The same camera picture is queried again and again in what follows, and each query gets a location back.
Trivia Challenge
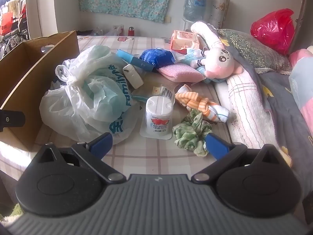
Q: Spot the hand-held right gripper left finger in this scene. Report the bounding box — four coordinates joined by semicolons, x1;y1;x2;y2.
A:
37;132;124;183

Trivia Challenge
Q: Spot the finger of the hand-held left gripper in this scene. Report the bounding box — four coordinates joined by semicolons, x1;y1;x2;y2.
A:
0;110;26;128

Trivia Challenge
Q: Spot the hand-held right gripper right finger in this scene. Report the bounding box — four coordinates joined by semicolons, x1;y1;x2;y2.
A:
191;134;280;184

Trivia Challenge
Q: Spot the green floral scrunchie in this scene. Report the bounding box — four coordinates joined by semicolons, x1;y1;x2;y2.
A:
172;110;213;157

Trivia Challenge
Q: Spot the brown cardboard box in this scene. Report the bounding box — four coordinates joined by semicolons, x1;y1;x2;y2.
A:
0;30;80;152

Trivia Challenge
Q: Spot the orange striped cloth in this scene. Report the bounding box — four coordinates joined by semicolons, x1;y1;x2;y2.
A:
175;84;230;123

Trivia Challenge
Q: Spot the pink sponge cloth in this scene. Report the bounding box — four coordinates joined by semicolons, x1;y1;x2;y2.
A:
158;62;206;82

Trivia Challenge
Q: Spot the pink plush toy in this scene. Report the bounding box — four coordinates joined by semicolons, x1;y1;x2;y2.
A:
187;46;245;84

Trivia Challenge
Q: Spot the blue and white tissue pack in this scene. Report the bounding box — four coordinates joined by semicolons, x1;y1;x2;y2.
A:
139;48;176;70

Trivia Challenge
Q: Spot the white plastic shopping bag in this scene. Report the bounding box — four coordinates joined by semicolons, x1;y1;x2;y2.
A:
39;44;141;145

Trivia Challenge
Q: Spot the checked pink bed sheet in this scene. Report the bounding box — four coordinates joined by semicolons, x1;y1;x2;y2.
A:
0;35;235;184

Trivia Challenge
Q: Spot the white plaid towel blanket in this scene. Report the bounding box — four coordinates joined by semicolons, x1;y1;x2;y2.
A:
191;21;282;150

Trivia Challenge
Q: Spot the white plastic container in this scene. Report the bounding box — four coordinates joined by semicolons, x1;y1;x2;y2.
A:
139;96;174;140

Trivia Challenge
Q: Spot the grey quilt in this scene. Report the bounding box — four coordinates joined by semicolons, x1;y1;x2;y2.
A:
208;24;313;191

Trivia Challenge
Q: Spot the wheelchair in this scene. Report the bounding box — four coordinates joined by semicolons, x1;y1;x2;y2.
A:
0;27;30;59

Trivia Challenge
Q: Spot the beige barcode packet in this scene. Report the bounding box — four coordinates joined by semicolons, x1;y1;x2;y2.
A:
132;84;175;103

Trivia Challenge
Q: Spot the teal carton box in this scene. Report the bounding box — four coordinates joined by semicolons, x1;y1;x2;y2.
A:
116;49;154;71

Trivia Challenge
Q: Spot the red shopping bag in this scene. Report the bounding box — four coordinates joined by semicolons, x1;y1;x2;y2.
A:
0;12;14;36

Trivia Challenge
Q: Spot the green leaf print pillow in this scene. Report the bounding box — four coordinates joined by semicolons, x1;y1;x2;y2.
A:
218;29;292;75

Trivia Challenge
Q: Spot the pink wet wipes pack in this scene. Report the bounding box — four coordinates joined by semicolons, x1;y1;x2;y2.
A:
170;30;200;52

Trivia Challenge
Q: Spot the white water dispenser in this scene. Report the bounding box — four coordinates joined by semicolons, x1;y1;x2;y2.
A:
182;20;196;33

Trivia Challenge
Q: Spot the pink and blue pillow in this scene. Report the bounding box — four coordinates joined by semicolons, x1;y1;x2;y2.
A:
289;46;313;120

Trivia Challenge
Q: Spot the red plastic bag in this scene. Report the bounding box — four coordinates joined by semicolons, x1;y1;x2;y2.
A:
251;8;295;55

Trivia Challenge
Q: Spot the patterned paper roll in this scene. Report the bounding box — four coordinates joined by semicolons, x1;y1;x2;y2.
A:
209;0;230;28

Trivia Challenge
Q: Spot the blue water jug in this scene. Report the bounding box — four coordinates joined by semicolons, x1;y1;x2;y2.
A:
183;0;208;21

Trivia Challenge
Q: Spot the wooden headboard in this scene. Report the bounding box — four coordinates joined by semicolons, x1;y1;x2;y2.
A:
290;0;313;54

